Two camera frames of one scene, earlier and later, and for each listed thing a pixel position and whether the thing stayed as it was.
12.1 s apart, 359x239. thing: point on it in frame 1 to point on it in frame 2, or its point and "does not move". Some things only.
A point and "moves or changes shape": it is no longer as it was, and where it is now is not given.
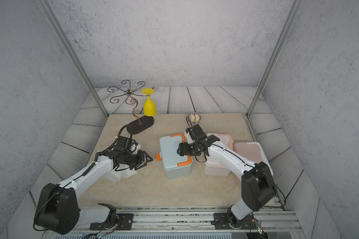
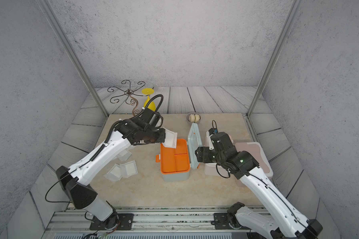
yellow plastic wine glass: [149, 107] does not move
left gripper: [141, 157] to [162, 138]
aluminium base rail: [184, 222] does not move
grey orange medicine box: [176, 166] moves or changes shape
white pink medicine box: [213, 168] does not move
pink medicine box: [252, 152] does not move
